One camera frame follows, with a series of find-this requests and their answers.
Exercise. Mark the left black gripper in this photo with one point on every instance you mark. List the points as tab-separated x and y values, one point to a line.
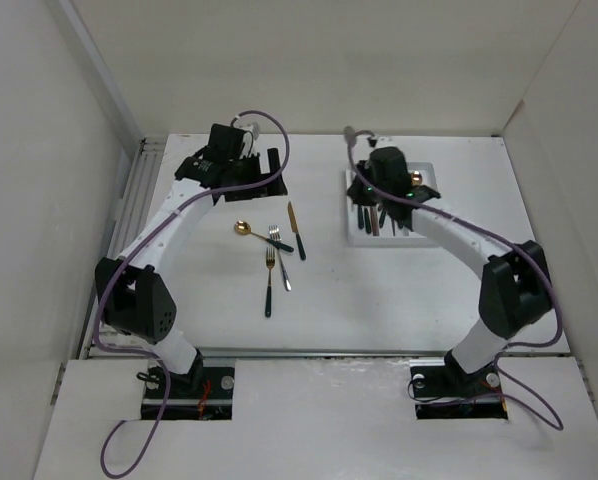
274	189

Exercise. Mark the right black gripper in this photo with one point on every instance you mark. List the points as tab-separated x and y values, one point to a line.
355	195

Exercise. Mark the gold spoon green handle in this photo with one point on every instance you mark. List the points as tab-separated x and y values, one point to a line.
416	178
244	229

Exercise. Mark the rose gold knife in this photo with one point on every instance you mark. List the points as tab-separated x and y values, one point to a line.
374	221

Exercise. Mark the gold knife green handle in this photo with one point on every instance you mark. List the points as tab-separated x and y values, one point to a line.
295	230
360	218
367	221

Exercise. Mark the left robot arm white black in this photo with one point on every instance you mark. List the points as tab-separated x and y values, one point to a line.
133	298

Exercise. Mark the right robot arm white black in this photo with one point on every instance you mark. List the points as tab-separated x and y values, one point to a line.
515	285

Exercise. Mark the white cutlery tray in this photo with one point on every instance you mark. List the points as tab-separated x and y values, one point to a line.
385	236

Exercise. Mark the silver fork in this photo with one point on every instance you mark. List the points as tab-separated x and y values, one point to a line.
274	234

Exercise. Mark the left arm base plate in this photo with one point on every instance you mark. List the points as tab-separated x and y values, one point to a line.
209	398

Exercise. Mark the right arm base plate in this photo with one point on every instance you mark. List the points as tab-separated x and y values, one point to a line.
438	395

